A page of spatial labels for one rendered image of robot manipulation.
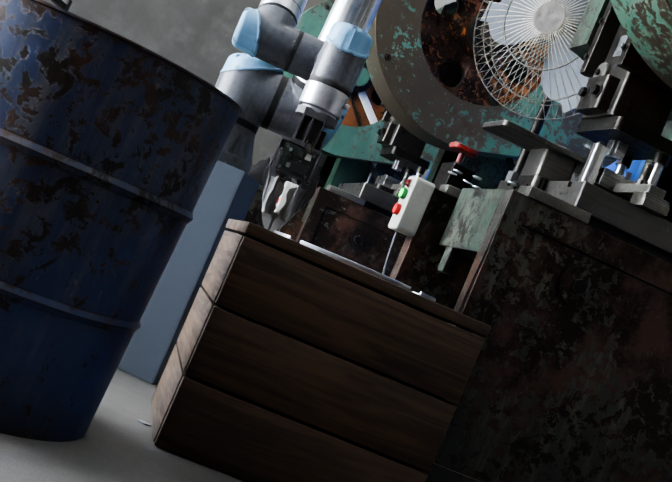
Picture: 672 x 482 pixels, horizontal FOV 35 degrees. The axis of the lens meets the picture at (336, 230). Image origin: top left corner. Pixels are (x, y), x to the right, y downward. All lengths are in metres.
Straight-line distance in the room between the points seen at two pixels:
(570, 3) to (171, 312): 1.67
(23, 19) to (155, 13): 7.63
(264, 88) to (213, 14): 6.80
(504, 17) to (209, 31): 5.71
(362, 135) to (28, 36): 4.23
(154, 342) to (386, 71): 1.81
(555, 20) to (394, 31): 0.67
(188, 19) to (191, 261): 6.90
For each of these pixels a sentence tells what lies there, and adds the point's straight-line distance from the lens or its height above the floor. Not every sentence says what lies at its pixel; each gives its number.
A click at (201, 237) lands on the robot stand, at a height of 0.30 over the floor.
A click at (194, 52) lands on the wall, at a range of 8.89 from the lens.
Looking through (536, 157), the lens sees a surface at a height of 0.75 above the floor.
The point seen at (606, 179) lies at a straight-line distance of 2.38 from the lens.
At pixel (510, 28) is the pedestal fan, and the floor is 1.24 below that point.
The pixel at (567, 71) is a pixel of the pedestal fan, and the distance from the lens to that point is 3.27.
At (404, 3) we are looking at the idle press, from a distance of 3.71.
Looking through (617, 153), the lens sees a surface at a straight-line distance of 2.45.
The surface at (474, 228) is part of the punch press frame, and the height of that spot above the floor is 0.55.
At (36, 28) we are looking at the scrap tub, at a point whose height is 0.45.
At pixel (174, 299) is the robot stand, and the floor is 0.17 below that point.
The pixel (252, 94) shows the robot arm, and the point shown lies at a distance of 2.15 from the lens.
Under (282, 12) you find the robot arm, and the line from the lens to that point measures 1.87.
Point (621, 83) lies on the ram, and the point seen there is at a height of 0.96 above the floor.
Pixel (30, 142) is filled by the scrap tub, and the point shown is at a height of 0.33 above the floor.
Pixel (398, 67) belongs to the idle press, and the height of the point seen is 1.09.
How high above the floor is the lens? 0.31
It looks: 3 degrees up
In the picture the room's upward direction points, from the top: 23 degrees clockwise
